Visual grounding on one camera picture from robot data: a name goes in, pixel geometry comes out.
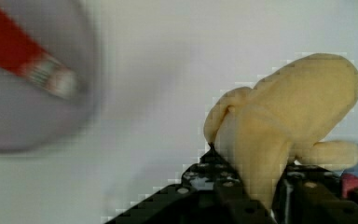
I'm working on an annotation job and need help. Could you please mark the grey round plate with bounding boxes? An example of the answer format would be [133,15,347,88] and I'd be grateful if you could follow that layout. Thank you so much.
[0,0,102,153]

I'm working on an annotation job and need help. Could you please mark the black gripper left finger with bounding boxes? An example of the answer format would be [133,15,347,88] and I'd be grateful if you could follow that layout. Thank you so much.
[105,146,276,224]

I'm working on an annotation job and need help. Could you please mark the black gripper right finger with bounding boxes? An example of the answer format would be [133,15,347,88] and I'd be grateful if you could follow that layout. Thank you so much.
[272,164,358,224]

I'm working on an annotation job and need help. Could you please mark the red fruit in bowl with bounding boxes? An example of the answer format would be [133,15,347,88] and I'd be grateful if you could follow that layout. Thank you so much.
[341,174,358,198]

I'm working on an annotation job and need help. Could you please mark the red ketchup bottle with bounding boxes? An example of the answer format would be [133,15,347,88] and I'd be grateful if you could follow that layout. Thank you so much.
[0,8,80,99]

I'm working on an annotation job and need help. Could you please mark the yellow plush banana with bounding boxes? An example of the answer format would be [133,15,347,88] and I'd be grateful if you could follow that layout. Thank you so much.
[203,53,358,208]

